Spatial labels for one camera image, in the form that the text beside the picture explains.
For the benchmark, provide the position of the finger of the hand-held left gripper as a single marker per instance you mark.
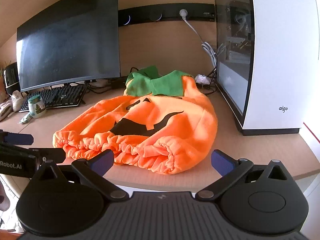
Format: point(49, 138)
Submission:
point(19, 139)
point(50, 154)

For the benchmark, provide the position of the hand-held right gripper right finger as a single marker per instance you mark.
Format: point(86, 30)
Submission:
point(221, 163)

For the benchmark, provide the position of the black desk device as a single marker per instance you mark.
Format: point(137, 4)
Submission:
point(10, 76)

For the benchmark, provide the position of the white computer case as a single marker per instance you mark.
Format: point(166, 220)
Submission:
point(280, 55)

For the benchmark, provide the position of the glass jar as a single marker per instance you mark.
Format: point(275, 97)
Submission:
point(37, 108)

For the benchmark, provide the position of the black computer monitor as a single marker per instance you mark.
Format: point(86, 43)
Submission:
point(67, 37)

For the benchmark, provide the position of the crumpled white tissue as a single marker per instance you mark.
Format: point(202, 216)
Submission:
point(202, 79)

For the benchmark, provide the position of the black keyboard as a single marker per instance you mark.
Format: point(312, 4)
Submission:
point(55, 96)

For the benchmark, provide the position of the white cloth bundle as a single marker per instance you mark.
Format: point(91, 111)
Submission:
point(10, 105)

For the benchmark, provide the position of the green packet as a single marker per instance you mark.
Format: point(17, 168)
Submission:
point(25, 118)

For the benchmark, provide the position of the orange pumpkin costume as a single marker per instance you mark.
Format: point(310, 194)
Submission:
point(155, 120)

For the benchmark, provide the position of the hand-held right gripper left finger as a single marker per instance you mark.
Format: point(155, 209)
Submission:
point(103, 162)

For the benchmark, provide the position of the black power socket rail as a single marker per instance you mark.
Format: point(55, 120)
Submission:
point(150, 15)

